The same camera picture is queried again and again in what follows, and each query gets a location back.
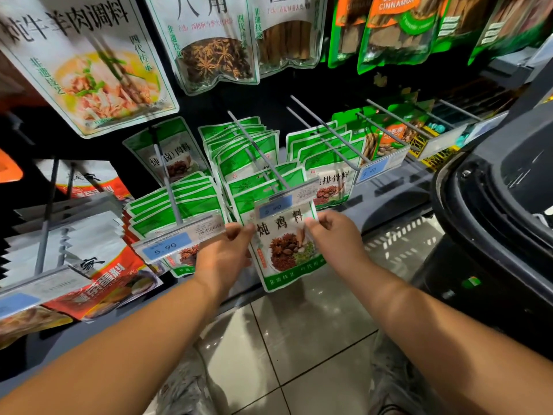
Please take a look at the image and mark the row of yellow black packets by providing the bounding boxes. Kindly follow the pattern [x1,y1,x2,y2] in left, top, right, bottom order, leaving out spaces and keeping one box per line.
[406,112,513,172]

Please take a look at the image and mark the clear brown-spice packets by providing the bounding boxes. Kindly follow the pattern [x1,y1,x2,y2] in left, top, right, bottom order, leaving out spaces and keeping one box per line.
[145,0,260,96]

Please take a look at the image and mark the person's right forearm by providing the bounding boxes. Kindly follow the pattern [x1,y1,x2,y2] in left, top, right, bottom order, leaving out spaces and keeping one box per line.
[346,255,553,415]

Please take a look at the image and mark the person's left shoe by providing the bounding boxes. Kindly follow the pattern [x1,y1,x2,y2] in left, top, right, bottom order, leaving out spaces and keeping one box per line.
[156,350,219,415]

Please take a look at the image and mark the green orange Guangxi cinnamon bags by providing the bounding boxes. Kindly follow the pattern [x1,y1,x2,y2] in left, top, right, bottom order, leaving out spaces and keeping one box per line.
[432,0,553,66]
[327,0,450,76]

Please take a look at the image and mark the clear cinnamon packets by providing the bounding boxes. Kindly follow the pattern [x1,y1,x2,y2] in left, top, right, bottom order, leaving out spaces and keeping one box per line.
[246,0,329,78]

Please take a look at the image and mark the person's shoe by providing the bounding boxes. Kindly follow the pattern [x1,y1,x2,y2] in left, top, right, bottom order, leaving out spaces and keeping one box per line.
[367,333,435,415]
[156,350,219,415]

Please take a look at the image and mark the person's right hand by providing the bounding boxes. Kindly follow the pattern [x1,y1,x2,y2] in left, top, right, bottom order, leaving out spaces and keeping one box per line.
[306,207,375,282]

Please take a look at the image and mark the green white stew seasoning packet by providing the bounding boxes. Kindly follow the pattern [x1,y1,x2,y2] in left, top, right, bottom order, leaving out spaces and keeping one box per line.
[249,207,328,295]

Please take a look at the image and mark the row of clear green-top packets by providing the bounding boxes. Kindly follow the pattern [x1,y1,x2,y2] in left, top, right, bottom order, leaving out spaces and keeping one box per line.
[123,115,328,282]

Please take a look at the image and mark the row of green white packets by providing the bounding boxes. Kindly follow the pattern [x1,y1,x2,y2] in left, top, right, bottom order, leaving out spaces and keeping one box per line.
[283,119,362,210]

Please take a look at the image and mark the person's right shoe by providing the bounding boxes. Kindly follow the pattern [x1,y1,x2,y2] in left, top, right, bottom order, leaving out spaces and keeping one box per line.
[367,333,435,415]

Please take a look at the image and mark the blue white price tag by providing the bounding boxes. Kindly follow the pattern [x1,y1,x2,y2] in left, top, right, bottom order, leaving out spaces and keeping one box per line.
[357,144,409,184]
[0,267,93,322]
[255,179,321,223]
[140,212,228,263]

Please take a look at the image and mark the person's left forearm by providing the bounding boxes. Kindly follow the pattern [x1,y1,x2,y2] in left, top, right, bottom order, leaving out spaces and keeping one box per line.
[0,276,226,415]

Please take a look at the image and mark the person's left hand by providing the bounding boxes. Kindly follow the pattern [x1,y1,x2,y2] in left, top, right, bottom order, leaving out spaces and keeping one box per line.
[194,222,257,304]

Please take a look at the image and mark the black shopping basket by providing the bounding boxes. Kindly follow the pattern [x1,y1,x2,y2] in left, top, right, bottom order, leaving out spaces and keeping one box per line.
[430,99,553,360]

